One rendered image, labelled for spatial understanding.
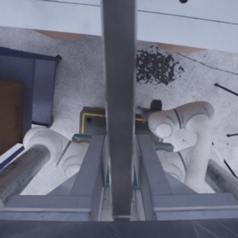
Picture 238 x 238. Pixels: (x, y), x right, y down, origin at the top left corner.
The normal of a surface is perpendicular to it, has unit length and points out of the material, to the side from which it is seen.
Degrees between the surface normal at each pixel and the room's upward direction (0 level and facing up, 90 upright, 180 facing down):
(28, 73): 0
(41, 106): 0
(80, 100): 0
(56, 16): 11
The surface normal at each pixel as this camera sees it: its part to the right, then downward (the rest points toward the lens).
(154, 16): -0.03, 0.46
